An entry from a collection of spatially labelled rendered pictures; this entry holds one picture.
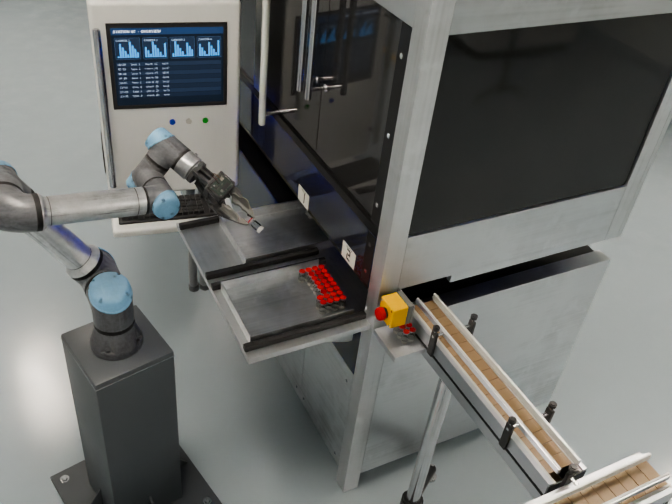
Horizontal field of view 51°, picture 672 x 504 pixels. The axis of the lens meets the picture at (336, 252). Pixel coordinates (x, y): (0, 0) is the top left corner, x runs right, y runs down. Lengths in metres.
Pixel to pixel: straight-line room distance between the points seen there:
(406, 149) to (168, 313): 1.95
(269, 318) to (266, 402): 0.97
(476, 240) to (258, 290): 0.70
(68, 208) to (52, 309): 1.74
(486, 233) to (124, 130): 1.34
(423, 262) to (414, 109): 0.54
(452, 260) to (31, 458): 1.78
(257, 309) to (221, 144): 0.81
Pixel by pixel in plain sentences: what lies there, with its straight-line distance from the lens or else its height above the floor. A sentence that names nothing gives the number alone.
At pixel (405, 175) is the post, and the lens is 1.87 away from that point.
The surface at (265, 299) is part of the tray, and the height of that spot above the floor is 0.88.
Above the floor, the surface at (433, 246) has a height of 1.15.
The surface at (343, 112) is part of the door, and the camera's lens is 2.12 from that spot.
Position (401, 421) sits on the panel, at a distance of 2.69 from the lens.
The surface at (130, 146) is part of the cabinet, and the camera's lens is 2.75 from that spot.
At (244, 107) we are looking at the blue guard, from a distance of 2.89.
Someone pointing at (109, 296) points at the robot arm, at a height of 1.01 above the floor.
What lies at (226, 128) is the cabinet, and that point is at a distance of 2.75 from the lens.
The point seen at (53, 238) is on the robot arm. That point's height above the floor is 1.15.
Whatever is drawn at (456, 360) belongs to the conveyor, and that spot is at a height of 0.93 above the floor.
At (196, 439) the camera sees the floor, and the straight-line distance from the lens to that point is 3.00.
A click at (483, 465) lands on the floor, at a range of 3.07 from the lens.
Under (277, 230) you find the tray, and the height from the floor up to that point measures 0.88.
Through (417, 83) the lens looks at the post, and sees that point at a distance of 1.75.
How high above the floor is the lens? 2.39
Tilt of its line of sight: 38 degrees down
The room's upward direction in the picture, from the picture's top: 7 degrees clockwise
